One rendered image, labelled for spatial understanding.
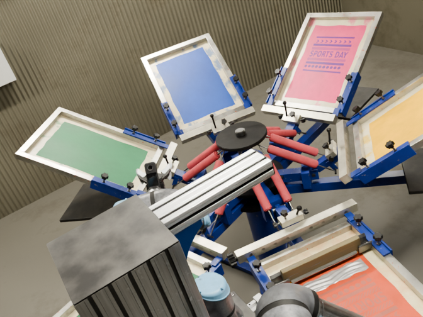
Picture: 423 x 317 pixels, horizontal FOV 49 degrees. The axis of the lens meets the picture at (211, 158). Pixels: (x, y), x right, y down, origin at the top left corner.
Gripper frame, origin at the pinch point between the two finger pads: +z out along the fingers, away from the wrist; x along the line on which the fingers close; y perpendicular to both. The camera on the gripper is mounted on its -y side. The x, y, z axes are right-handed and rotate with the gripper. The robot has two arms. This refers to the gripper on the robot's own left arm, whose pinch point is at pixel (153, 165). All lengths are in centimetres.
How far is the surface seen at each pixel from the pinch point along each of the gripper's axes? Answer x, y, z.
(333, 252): 74, 54, -16
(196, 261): 10, 68, 10
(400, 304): 93, 60, -45
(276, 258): 49, 63, -4
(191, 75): 26, 27, 171
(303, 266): 59, 56, -19
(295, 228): 62, 56, 7
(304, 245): 65, 60, -1
